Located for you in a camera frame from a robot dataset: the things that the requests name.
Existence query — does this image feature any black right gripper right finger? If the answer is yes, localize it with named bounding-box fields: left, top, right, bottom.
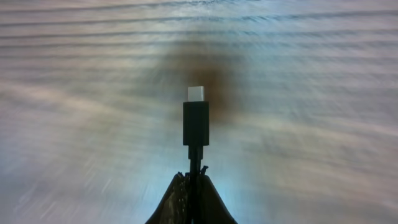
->
left=198, top=166, right=237, bottom=224

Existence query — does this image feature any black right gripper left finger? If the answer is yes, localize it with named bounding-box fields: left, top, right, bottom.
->
left=146, top=172, right=189, bottom=224

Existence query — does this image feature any black USB charging cable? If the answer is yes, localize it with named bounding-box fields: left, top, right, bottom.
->
left=182, top=85, right=210, bottom=224

